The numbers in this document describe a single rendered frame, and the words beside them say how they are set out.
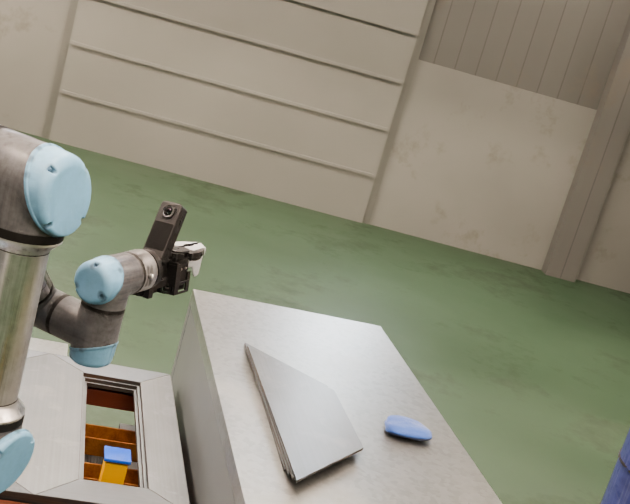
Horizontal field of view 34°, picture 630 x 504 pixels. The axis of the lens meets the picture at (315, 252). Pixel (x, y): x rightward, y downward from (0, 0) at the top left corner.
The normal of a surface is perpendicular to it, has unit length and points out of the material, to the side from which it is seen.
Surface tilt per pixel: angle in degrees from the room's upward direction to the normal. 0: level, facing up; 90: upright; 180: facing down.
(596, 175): 90
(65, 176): 83
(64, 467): 0
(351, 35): 90
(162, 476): 0
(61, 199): 82
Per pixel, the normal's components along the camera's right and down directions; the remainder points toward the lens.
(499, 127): 0.03, 0.26
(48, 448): 0.27, -0.93
